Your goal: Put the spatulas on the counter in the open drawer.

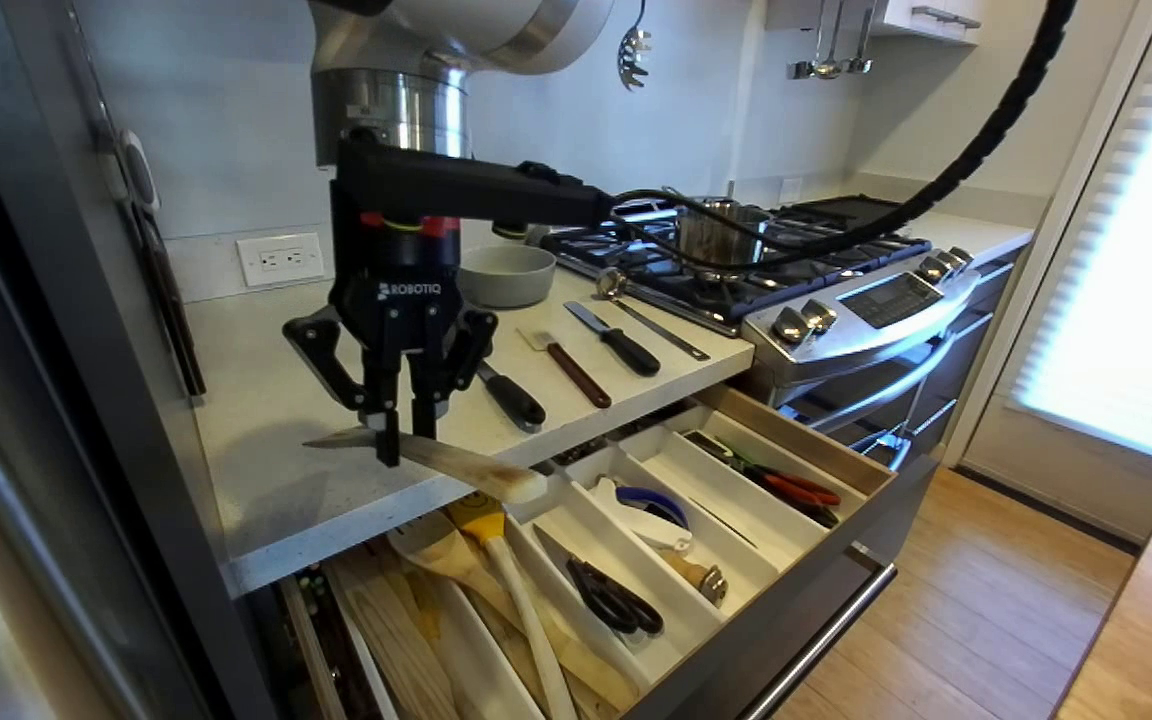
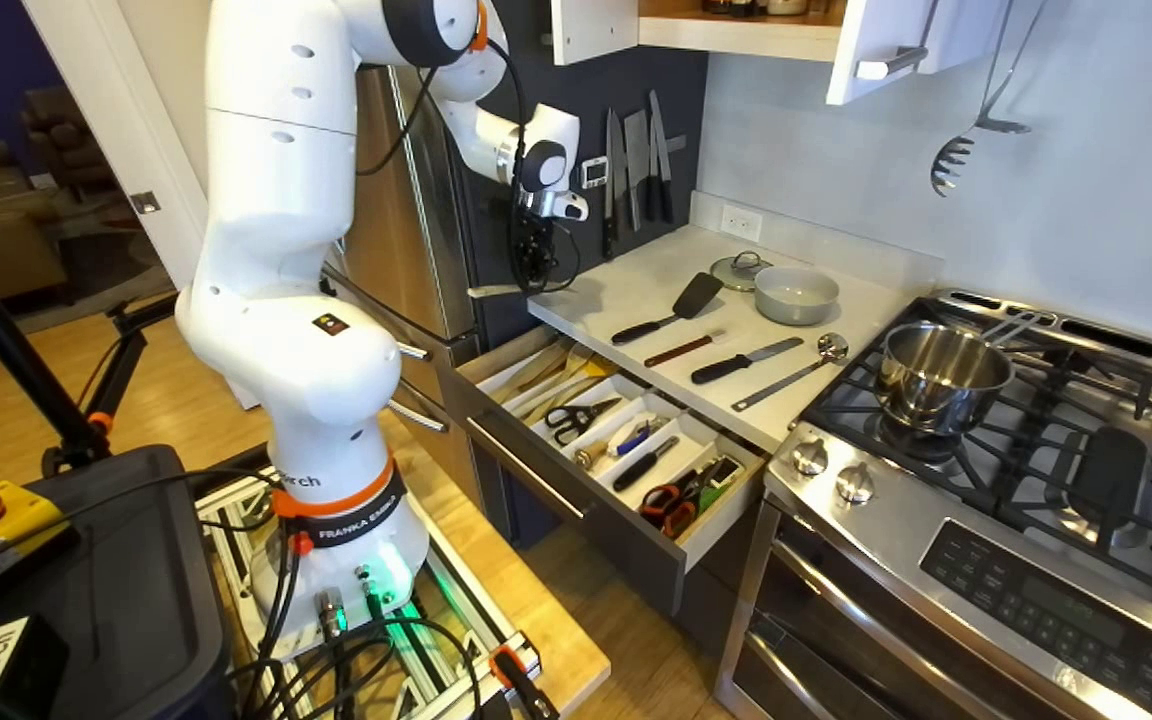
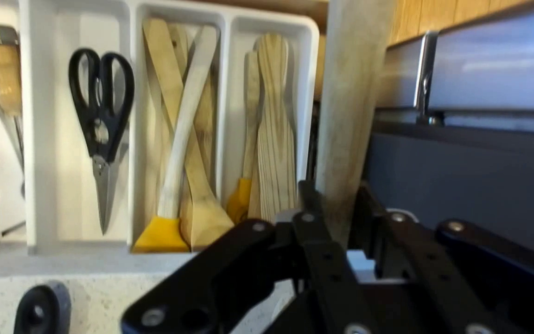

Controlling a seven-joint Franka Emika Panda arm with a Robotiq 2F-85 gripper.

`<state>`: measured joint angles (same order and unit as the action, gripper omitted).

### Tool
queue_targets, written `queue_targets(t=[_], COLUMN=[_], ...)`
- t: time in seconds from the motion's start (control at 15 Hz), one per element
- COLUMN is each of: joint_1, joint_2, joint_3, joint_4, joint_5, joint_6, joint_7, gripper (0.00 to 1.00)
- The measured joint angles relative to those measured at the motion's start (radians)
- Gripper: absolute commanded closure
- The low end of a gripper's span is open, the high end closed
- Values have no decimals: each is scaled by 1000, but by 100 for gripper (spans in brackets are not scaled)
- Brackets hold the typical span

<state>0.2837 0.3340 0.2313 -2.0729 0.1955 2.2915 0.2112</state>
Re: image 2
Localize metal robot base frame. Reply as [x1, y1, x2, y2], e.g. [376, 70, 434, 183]
[191, 473, 551, 720]

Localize white wall outlet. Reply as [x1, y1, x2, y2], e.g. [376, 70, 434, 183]
[716, 201, 766, 246]

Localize green plastic tool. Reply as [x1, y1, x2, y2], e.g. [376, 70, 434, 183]
[693, 455, 740, 508]

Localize black kitchen scissors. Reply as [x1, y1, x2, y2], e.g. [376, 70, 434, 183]
[539, 395, 623, 448]

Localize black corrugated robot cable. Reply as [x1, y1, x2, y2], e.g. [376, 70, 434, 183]
[480, 31, 585, 295]

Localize white plastic drawer organiser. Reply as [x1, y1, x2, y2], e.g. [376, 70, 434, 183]
[470, 337, 757, 542]

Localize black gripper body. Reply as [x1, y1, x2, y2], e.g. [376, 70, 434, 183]
[517, 211, 575, 274]

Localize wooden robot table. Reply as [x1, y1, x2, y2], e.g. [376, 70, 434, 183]
[191, 403, 614, 720]

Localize black camera tripod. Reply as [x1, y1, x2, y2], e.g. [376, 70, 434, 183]
[0, 214, 191, 480]

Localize black plastic spatula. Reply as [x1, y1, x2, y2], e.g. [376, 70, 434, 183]
[606, 267, 727, 349]

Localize white wall cabinet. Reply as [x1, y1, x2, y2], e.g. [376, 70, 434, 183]
[547, 0, 1006, 112]

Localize black plastic bin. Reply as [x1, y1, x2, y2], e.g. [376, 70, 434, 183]
[0, 444, 233, 720]

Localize blue white can opener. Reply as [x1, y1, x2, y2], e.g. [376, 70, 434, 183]
[606, 415, 664, 465]

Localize stainless steel pot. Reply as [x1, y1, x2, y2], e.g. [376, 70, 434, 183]
[875, 316, 1016, 437]

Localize stainless gas stove range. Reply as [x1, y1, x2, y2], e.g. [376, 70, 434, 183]
[712, 286, 1152, 720]

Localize steel pot lid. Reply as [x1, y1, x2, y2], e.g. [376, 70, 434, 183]
[706, 246, 776, 295]

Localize grey wooden kitchen drawer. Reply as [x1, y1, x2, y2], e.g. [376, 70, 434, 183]
[450, 325, 766, 621]

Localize black base cable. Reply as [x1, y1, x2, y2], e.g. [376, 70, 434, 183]
[237, 523, 308, 713]

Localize black oval burner cap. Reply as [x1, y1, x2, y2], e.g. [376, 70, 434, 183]
[1067, 425, 1152, 533]

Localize stainless steel fridge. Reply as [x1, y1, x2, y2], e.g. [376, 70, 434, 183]
[321, 57, 487, 510]

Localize silver stove knob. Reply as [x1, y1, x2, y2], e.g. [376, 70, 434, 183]
[833, 461, 875, 510]
[789, 430, 833, 480]

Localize grey ceramic bowl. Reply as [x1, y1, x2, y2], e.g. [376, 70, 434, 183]
[752, 265, 843, 332]

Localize long steel ladle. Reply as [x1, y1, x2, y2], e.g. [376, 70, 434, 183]
[727, 329, 855, 415]

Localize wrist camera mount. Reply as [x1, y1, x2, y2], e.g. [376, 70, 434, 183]
[520, 183, 592, 223]

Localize black-handled spreader knife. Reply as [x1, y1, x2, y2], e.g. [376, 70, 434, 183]
[688, 332, 808, 388]

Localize orange-handled scissors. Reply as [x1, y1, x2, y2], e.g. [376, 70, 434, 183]
[635, 477, 706, 540]

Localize white door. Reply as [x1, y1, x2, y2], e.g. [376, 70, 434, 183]
[18, 0, 206, 290]

